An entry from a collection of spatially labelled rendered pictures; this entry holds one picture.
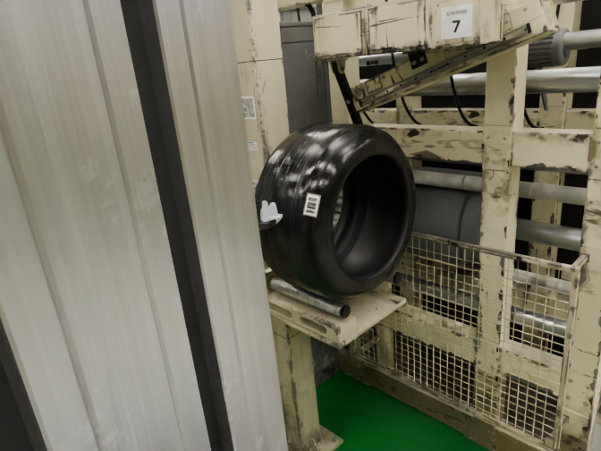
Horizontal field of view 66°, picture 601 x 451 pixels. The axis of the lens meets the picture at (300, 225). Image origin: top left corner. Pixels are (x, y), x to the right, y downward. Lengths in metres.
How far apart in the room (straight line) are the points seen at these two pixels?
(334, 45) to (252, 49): 0.28
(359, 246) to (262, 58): 0.75
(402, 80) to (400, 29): 0.22
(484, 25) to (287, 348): 1.30
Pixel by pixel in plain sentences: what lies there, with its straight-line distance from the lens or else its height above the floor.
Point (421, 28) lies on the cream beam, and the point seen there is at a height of 1.70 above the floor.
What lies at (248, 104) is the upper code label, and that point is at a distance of 1.61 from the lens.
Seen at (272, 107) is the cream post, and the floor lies 1.50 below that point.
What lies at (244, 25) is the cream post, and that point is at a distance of 1.59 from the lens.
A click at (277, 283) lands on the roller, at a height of 0.92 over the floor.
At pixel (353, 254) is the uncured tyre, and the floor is 0.95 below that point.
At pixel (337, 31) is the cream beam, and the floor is 1.72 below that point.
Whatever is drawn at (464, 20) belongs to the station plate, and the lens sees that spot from 1.40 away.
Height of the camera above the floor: 1.64
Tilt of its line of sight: 19 degrees down
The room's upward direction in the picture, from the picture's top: 6 degrees counter-clockwise
